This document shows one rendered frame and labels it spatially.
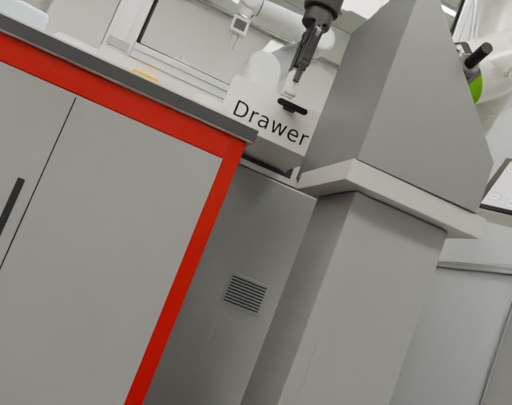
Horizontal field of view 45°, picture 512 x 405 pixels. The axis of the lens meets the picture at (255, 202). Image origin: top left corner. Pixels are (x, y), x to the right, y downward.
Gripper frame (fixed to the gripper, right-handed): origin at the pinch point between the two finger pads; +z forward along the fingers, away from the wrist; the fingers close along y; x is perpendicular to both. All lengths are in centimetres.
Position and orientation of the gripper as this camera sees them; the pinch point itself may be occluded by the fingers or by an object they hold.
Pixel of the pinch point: (292, 83)
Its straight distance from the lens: 157.5
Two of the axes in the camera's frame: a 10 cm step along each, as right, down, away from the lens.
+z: -3.6, 9.2, -1.6
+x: 9.0, 3.9, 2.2
